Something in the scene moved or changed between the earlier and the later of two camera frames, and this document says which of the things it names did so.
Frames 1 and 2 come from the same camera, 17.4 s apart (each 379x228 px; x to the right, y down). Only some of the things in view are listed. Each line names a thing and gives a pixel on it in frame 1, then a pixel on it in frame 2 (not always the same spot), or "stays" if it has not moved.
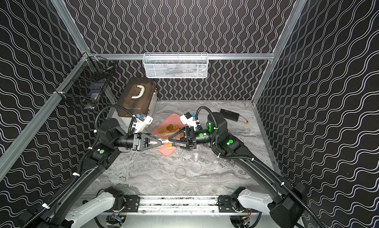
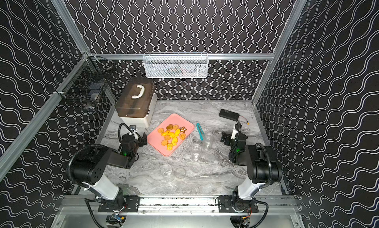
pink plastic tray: (170, 126) stays
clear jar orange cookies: (167, 143) -> (167, 172)
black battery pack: (229, 115) stays
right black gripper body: (192, 133) -> (228, 141)
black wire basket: (84, 85) stays
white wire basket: (175, 65) stays
